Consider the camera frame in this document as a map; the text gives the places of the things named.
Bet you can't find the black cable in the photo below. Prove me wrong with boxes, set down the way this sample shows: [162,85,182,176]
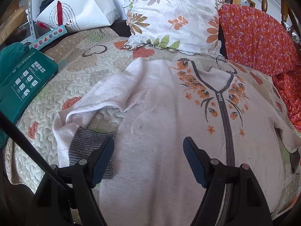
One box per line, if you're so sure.
[0,111,69,191]

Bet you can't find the red floral pillow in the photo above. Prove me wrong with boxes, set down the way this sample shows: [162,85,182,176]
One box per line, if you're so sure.
[218,5,300,76]

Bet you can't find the teal cardboard box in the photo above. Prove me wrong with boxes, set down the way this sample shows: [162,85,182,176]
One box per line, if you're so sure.
[1,48,58,124]

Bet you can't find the white paper shopping bag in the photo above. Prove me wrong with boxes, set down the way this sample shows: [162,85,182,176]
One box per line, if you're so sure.
[36,0,120,32]

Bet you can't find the grey perforated metal rail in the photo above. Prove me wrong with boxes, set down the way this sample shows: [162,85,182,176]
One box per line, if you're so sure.
[27,0,37,43]

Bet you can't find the teal cloth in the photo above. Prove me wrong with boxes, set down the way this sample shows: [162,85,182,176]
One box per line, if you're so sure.
[0,42,29,83]

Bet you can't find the light blue toy box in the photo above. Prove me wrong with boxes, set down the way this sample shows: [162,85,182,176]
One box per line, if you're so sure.
[21,25,67,50]

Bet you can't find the white floral pillow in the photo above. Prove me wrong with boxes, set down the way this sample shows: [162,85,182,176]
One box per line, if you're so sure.
[123,0,224,56]

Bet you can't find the quilted heart pattern bedspread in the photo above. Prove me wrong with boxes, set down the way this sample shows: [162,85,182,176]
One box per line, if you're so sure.
[3,27,301,226]

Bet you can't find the red floral blanket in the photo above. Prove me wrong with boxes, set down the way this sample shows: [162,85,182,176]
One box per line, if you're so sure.
[272,69,301,132]

